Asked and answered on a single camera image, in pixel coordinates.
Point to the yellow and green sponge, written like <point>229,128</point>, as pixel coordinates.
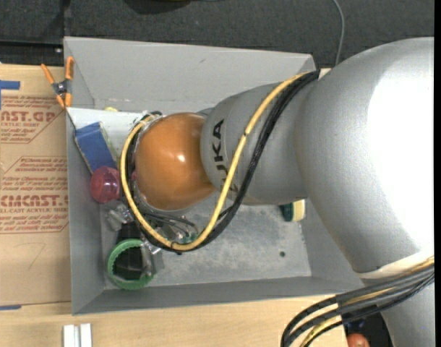
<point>294,210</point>

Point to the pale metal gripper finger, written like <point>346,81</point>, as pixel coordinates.
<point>118,215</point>
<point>153,260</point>

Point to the pink plastic cup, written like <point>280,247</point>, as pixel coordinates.
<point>104,184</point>

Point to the blue box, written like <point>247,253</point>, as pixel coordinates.
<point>94,146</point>

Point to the brown cardboard board red print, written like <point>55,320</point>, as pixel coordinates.
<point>29,179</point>

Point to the small yellow object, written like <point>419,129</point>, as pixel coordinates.
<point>111,109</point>

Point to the grey metal bin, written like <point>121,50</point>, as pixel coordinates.
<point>242,251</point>

